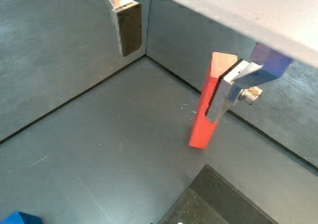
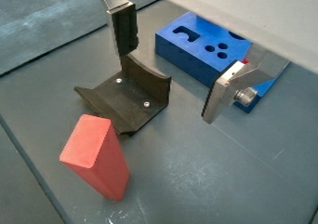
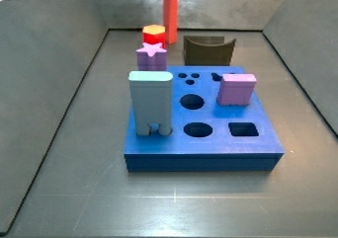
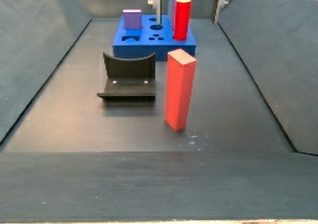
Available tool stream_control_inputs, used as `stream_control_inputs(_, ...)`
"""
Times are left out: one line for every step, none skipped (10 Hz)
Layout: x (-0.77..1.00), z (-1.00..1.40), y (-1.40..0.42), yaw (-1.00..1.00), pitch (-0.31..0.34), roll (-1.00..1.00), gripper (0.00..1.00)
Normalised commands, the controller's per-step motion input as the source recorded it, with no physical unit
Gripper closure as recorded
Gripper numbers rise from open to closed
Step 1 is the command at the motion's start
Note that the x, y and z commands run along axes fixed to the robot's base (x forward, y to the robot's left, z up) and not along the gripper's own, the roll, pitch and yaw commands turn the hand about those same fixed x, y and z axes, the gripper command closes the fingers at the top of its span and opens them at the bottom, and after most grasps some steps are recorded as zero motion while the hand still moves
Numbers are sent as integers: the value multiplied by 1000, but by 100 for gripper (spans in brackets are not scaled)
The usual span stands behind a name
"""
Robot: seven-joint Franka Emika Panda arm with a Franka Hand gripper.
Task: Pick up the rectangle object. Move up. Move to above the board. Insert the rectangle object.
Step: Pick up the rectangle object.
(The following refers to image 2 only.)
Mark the red rectangular block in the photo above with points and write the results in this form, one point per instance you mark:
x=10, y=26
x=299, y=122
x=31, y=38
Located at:
x=94, y=156

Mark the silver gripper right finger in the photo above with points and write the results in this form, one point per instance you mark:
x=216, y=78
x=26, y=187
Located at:
x=235, y=85

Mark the blue shape board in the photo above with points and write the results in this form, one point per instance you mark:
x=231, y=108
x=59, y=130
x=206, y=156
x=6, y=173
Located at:
x=200, y=47

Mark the black curved holder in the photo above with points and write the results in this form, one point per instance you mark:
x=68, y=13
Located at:
x=132, y=97

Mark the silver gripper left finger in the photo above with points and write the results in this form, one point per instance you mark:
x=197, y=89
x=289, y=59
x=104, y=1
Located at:
x=122, y=21

